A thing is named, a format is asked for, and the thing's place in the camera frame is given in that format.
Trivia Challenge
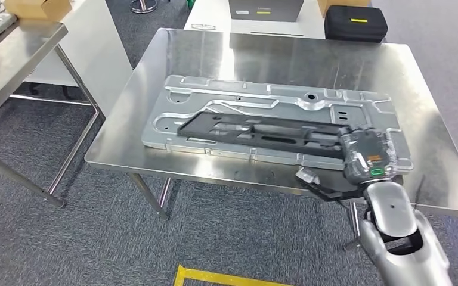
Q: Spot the white cabinet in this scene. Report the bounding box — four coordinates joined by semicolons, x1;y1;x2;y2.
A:
23;0;133;115

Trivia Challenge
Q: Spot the long black plastic part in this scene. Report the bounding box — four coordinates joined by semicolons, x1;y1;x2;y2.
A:
177;111;352;161

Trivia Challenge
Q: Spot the stainless steel workbench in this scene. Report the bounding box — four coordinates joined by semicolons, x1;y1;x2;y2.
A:
85;27;458;251

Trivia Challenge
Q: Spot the chrome round base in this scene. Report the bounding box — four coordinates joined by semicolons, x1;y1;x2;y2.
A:
129;0;159;14

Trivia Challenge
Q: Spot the cardboard box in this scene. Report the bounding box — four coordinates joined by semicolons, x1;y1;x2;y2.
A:
4;0;73;23
317;0;372;18

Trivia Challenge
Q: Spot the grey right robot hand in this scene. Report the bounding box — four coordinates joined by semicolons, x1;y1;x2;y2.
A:
338;125;404;186

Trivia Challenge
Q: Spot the large stamped aluminium panel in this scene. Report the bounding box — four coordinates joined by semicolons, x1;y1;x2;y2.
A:
141;74;414;172

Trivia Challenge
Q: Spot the white desk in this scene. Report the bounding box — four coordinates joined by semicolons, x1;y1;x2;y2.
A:
183;0;372;41

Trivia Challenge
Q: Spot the black case with yellow label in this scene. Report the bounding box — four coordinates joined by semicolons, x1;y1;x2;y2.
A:
323;4;389;43

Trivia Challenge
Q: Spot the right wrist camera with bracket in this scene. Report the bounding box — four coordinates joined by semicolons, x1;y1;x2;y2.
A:
295;166;366;203

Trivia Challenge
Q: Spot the stainless steel side table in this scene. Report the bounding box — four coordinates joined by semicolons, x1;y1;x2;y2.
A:
0;11;107;209

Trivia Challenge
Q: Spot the dark grey flat box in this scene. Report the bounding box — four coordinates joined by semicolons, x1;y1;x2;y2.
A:
228;0;305;23

